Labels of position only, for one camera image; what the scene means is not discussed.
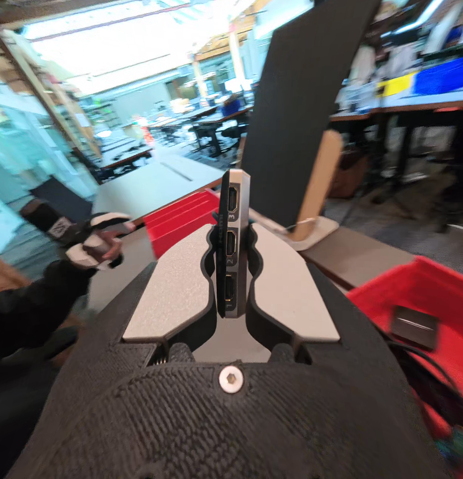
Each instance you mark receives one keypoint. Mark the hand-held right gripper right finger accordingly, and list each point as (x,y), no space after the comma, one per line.
(291,295)

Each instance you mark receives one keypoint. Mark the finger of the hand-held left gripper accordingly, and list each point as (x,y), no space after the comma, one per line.
(81,258)
(111,218)

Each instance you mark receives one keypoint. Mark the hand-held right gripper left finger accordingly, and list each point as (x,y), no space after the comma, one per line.
(171,292)

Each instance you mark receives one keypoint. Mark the red ridged bin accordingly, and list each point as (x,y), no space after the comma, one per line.
(175,220)

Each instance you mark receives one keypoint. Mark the black square hub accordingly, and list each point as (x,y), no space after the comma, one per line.
(415,327)

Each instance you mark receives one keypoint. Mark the black video switch box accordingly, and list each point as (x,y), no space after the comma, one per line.
(237,179)

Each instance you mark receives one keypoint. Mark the person's left forearm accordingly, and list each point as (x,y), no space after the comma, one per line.
(29,310)

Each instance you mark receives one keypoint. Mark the grey desk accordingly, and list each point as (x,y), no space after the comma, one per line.
(358,254)

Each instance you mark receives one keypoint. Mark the person's left hand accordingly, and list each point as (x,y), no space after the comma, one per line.
(113,243)

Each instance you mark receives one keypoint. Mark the light grey table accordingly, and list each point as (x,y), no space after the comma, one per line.
(149,191)

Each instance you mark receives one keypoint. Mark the white stand base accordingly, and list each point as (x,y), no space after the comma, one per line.
(317,235)

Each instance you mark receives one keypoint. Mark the wooden panel support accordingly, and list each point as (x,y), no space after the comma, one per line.
(321,179)

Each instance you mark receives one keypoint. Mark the brown box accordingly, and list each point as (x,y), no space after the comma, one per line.
(349,174)

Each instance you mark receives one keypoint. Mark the black display panel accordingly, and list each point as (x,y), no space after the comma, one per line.
(302,93)

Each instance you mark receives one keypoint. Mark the long wooden-edged table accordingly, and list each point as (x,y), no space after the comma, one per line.
(422,103)

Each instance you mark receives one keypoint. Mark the yellow storage bins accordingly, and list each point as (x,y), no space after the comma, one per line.
(398,85)

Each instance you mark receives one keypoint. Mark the blue storage bins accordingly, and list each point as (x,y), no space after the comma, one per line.
(444,76)

